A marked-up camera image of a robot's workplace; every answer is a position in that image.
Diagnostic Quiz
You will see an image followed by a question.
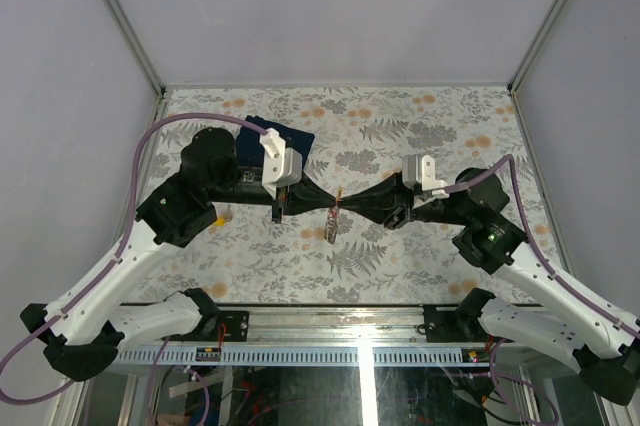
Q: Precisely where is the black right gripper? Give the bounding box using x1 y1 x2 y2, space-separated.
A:
338 169 473 230

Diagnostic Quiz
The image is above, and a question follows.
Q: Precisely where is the metal keyring with yellow grip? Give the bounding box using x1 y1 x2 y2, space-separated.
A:
324 186 344 245

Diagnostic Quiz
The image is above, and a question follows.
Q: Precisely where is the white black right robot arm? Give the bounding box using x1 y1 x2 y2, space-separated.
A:
339 168 639 406

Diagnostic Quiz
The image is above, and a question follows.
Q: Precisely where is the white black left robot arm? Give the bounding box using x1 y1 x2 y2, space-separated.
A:
20 127 335 382

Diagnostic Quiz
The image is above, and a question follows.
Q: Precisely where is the floral patterned table mat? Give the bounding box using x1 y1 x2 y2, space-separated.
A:
131 86 558 304

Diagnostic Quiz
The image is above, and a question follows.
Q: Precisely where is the dark navy folded cloth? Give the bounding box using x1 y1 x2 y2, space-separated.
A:
235 116 315 167

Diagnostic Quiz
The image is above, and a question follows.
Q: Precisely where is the key with yellow tag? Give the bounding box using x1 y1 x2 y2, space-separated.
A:
213 207 233 227

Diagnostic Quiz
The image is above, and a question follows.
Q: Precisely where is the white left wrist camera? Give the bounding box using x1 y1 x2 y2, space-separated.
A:
259 128 303 199

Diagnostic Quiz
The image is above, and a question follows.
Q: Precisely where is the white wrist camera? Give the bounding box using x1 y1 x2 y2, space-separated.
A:
401 154 449 199
259 128 303 199

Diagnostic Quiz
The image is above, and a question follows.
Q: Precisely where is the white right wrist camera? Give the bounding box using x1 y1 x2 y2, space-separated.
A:
401 154 449 199

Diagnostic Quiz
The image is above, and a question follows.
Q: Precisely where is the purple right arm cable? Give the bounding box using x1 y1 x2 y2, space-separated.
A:
444 154 640 337

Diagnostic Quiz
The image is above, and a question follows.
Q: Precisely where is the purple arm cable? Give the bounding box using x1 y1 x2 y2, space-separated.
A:
0 113 269 406
444 154 640 337

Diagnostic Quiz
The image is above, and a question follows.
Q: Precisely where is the aluminium front rail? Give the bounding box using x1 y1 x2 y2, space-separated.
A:
119 303 501 347

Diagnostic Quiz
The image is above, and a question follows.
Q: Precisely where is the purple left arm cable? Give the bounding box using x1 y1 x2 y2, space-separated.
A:
0 113 269 406

